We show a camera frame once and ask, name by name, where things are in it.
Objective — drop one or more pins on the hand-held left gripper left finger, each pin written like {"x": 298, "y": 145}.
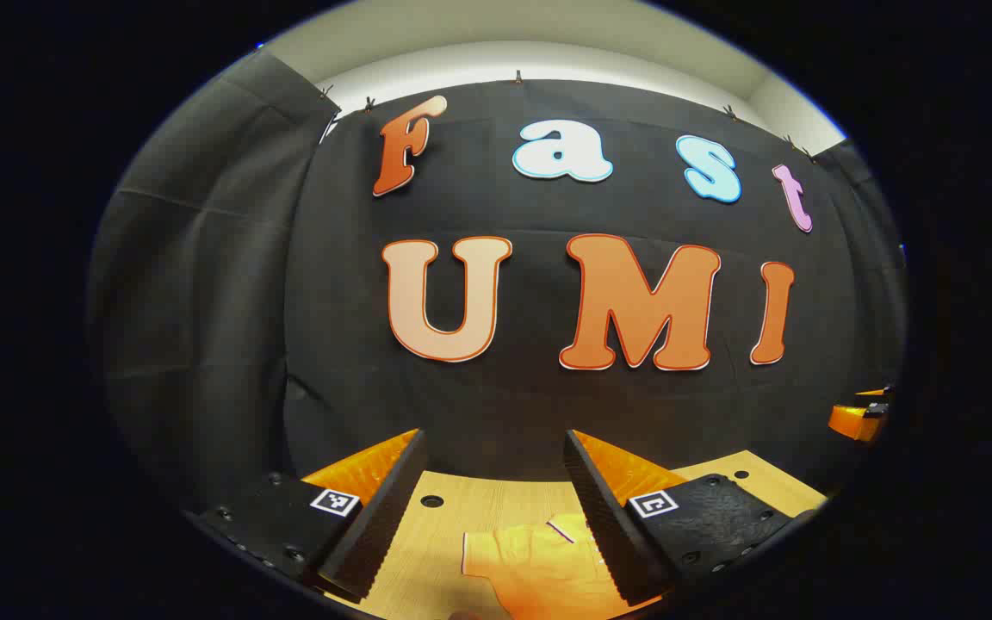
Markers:
{"x": 384, "y": 517}

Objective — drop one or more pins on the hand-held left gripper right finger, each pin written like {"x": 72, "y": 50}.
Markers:
{"x": 604, "y": 525}

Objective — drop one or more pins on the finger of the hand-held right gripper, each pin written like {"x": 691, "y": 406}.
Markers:
{"x": 873, "y": 393}
{"x": 853, "y": 424}

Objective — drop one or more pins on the orange T-shirt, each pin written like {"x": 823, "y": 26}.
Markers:
{"x": 539, "y": 564}

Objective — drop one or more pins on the black backdrop cloth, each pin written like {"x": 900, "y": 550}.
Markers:
{"x": 530, "y": 405}

